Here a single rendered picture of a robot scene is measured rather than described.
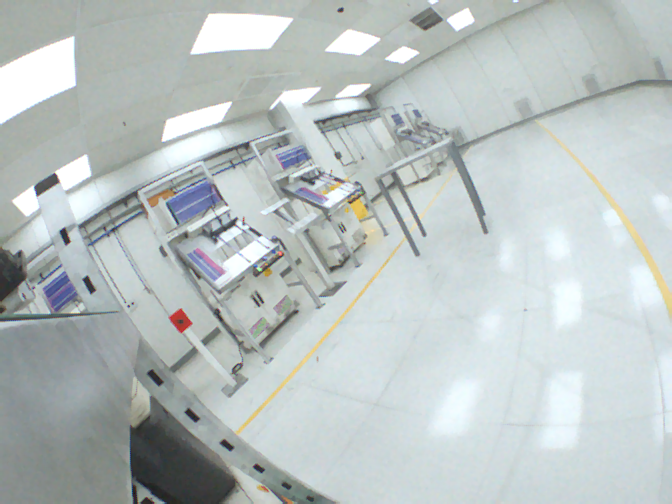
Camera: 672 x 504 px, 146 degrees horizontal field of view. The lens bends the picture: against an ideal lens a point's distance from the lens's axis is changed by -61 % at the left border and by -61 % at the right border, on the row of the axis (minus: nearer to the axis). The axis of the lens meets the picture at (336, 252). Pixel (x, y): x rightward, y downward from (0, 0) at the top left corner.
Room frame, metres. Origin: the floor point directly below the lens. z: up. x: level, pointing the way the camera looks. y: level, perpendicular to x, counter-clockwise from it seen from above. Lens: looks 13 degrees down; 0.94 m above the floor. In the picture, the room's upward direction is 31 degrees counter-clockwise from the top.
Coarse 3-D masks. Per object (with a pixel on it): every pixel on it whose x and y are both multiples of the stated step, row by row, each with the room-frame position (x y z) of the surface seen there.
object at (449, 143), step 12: (444, 144) 1.76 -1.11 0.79; (420, 156) 1.89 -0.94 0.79; (456, 156) 1.74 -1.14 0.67; (396, 168) 2.03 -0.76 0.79; (396, 180) 2.47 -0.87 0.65; (468, 180) 2.07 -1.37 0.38; (384, 192) 2.16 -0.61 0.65; (468, 192) 1.75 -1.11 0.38; (408, 204) 2.48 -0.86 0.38; (480, 204) 2.06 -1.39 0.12; (396, 216) 2.16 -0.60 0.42; (480, 216) 1.74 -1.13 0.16; (420, 228) 2.48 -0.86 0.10; (408, 240) 2.16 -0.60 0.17
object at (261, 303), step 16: (272, 272) 2.52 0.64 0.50; (240, 288) 2.27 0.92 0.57; (256, 288) 2.36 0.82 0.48; (272, 288) 2.45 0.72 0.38; (288, 288) 2.55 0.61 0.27; (240, 304) 2.21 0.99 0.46; (256, 304) 2.30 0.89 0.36; (272, 304) 2.39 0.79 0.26; (288, 304) 2.49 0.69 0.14; (224, 320) 2.22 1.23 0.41; (240, 320) 2.15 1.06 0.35; (256, 320) 2.23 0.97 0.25; (272, 320) 2.32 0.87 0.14; (240, 336) 2.12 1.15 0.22; (256, 336) 2.18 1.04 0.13
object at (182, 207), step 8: (200, 184) 2.56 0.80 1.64; (208, 184) 2.61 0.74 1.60; (184, 192) 2.43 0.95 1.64; (192, 192) 2.48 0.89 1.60; (200, 192) 2.53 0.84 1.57; (208, 192) 2.58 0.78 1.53; (168, 200) 2.31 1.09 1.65; (176, 200) 2.36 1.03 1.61; (184, 200) 2.41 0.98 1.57; (192, 200) 2.46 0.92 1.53; (200, 200) 2.50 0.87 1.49; (208, 200) 2.55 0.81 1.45; (216, 200) 2.60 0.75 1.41; (168, 208) 2.36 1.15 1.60; (176, 208) 2.33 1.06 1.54; (184, 208) 2.38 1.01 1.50; (192, 208) 2.43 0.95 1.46; (200, 208) 2.48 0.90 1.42; (176, 216) 2.31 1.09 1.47; (184, 216) 2.35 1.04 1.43; (192, 216) 2.40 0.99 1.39
